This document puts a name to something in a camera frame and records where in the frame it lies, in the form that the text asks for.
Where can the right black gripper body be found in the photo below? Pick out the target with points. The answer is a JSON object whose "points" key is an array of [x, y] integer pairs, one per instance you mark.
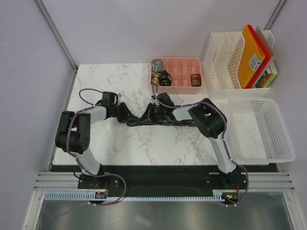
{"points": [[154, 112]]}

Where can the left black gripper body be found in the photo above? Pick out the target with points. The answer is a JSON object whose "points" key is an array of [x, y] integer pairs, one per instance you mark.
{"points": [[120, 112]]}

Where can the dark floral patterned tie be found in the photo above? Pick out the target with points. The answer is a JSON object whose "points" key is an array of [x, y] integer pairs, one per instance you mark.
{"points": [[174, 123]]}

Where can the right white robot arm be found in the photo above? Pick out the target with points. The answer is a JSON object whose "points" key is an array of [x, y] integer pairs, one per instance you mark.
{"points": [[207, 118]]}

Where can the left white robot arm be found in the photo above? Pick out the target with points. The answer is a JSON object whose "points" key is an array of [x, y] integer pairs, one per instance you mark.
{"points": [[74, 130]]}

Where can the black rolled tie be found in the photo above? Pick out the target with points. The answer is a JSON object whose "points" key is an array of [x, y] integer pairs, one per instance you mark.
{"points": [[165, 78]]}

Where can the beige floral rolled tie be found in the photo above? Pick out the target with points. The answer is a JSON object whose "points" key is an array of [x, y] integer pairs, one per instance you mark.
{"points": [[155, 79]]}

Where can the grey rolled tie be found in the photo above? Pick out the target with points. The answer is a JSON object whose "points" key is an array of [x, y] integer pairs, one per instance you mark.
{"points": [[157, 66]]}

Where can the pink compartment organizer box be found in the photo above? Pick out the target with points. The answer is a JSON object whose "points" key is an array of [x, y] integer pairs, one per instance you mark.
{"points": [[180, 69]]}

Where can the red rolled tie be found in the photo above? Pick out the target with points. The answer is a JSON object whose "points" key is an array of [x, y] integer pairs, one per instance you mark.
{"points": [[195, 80]]}

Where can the white file organizer rack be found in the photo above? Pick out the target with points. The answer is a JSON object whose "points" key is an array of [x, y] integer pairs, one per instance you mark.
{"points": [[221, 65]]}

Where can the white perforated plastic basket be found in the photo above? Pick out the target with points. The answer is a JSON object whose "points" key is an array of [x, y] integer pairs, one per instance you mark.
{"points": [[256, 132]]}

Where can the orange folder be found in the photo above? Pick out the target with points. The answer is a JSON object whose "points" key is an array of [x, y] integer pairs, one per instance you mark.
{"points": [[252, 56]]}

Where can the green book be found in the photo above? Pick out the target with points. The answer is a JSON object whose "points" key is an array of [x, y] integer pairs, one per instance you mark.
{"points": [[265, 80]]}

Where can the red folder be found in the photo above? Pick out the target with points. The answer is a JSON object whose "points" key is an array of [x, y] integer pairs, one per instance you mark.
{"points": [[262, 67]]}

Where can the brown cardboard folder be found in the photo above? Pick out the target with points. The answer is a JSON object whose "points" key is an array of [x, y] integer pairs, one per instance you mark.
{"points": [[267, 38]]}

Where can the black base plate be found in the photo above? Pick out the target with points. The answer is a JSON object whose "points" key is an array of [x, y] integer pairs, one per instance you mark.
{"points": [[162, 180]]}

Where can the white slotted cable duct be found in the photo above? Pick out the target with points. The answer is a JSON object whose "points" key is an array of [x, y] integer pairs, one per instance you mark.
{"points": [[95, 196]]}

